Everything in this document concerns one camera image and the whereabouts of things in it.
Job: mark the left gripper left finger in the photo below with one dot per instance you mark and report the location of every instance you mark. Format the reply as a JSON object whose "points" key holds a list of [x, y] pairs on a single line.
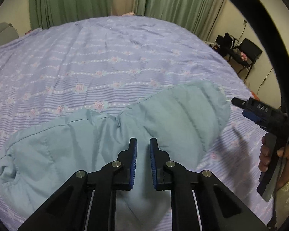
{"points": [[87, 201]]}

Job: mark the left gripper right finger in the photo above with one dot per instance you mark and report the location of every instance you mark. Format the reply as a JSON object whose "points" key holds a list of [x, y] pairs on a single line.
{"points": [[199, 201]]}

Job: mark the light blue padded pants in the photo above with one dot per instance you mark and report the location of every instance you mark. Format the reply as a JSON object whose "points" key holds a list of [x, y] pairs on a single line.
{"points": [[185, 120]]}

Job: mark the white sleeve right forearm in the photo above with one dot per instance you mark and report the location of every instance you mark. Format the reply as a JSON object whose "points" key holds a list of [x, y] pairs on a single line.
{"points": [[282, 205]]}

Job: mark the right hand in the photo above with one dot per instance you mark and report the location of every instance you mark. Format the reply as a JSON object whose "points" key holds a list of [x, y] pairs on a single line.
{"points": [[265, 159]]}

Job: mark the black folding chair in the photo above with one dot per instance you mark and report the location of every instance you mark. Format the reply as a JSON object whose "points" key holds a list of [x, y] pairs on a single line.
{"points": [[246, 54]]}

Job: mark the purple floral bed cover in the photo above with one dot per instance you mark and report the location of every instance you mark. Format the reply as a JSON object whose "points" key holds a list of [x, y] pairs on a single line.
{"points": [[105, 64]]}

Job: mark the green curtains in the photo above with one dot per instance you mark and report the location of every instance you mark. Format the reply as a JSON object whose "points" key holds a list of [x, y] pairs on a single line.
{"points": [[197, 16]]}

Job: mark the grey padded headboard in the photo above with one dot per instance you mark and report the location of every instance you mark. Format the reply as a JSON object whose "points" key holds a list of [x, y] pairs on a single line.
{"points": [[7, 33]]}

